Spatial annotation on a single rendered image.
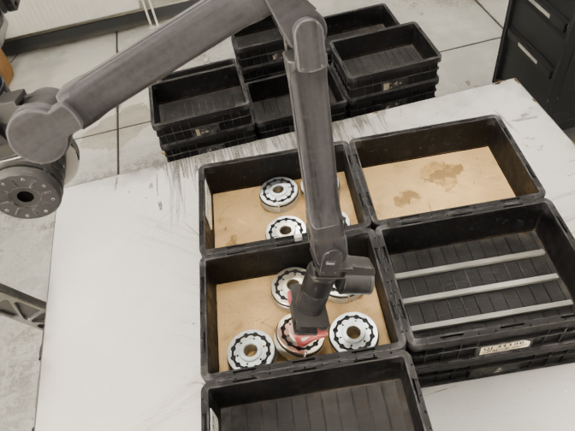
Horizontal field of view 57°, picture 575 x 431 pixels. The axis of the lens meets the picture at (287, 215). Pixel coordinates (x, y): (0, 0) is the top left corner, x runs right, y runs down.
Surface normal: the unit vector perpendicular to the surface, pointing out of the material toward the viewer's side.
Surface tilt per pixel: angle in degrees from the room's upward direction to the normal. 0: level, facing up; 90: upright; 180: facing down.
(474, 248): 0
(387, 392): 0
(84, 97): 67
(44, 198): 90
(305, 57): 73
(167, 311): 0
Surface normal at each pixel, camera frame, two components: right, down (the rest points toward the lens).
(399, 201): -0.12, -0.64
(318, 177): 0.12, 0.52
